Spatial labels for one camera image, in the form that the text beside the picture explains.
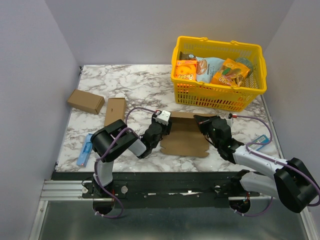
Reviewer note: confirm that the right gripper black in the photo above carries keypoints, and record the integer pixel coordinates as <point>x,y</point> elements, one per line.
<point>204,122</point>

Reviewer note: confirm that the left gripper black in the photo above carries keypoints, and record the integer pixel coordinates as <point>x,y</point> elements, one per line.
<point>166,127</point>

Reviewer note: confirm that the cardboard box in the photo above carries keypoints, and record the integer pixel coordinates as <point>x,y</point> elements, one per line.
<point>86,101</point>
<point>115,110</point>
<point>185,138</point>

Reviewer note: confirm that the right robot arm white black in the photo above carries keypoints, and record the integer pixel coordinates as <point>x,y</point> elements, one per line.
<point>287,180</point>

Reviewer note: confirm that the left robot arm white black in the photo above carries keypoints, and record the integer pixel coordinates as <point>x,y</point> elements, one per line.
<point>114,139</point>

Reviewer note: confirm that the folded cardboard box upright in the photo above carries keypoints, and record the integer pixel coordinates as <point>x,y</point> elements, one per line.
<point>115,110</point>

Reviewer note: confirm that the orange Daddy snack box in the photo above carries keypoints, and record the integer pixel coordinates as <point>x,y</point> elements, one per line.
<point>186,70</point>

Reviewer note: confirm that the blue box right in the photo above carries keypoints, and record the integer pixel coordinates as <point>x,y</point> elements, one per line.
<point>259,142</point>

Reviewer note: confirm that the blue box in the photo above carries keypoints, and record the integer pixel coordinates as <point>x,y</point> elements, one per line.
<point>259,142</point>
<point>85,151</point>

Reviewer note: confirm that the blue box left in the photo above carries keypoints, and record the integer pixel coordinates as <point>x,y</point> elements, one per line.
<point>85,151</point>

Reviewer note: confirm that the yellow plastic shopping basket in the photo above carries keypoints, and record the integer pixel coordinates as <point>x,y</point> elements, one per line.
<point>217,96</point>

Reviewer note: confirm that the light blue snack bag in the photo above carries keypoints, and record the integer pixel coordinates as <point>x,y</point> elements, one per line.
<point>206,68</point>

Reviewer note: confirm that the orange snack bag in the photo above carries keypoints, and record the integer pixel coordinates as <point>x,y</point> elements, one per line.
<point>231,74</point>

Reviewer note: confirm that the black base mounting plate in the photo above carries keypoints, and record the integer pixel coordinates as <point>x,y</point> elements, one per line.
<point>155,190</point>

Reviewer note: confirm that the dark brown snack packet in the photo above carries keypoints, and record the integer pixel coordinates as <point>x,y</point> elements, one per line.
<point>186,57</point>

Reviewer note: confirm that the green scouring pad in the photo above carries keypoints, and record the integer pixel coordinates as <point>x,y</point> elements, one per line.
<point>245,61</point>

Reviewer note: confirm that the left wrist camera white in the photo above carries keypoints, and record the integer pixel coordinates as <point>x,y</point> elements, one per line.
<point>162,117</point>

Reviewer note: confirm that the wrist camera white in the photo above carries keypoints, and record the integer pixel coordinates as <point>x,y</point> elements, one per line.
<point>162,117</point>
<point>230,120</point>

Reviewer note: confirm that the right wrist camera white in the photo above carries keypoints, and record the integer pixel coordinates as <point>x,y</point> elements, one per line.
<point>230,120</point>

